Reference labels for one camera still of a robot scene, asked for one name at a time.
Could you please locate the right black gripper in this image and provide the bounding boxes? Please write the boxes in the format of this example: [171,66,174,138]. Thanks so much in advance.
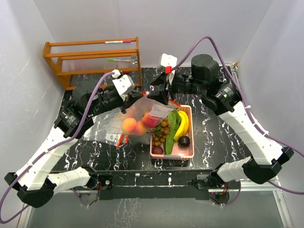
[147,72,206,105]

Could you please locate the clear zip bag orange zipper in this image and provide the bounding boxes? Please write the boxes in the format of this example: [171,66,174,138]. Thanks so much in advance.
[116,92,178,136]

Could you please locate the orange peach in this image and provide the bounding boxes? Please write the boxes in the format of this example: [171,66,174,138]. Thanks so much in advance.
[136,121,148,135]
[122,118,137,134]

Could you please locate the red apple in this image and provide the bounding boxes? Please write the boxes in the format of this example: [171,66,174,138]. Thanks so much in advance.
[142,113,160,128]

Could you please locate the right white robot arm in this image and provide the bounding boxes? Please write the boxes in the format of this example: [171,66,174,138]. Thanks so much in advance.
[148,53,294,189]

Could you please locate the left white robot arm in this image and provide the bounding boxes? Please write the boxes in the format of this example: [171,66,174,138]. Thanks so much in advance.
[5,75,143,208]

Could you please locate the spare clear zip bags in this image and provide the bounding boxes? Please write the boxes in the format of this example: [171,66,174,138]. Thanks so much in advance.
[82,108,129,147]

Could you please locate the green cucumber leaf vegetable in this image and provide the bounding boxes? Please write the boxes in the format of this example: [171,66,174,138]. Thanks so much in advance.
[164,110,181,155]

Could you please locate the longan bunch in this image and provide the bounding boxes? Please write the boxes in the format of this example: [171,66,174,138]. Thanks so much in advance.
[152,117,171,146]

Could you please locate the yellow bananas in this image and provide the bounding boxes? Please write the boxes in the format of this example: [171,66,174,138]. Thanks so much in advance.
[173,110,190,142]

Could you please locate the green marker pen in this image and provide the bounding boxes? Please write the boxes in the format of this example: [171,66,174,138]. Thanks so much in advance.
[107,58,132,62]

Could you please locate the purple passion fruit front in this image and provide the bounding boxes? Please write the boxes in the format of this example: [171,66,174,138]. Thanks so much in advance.
[152,146,164,155]

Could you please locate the dark mangosteen right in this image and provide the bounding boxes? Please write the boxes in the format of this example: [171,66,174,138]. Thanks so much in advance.
[178,136,190,149]

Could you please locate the pink white marker pen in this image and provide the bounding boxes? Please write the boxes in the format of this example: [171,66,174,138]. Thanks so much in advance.
[104,40,131,44]

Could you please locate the pink plastic basket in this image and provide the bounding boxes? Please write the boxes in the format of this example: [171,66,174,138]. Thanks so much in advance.
[150,105,195,160]

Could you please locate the wooden shelf rack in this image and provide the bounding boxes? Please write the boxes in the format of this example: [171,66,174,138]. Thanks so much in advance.
[42,37,142,91]

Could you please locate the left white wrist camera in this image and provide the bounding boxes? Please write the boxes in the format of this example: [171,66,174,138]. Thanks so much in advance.
[112,69,135,101]

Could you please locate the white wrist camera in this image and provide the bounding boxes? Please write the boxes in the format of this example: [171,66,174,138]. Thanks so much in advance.
[158,53,178,69]
[112,69,135,101]

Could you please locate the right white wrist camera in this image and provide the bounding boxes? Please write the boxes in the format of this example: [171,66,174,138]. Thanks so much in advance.
[158,53,178,69]

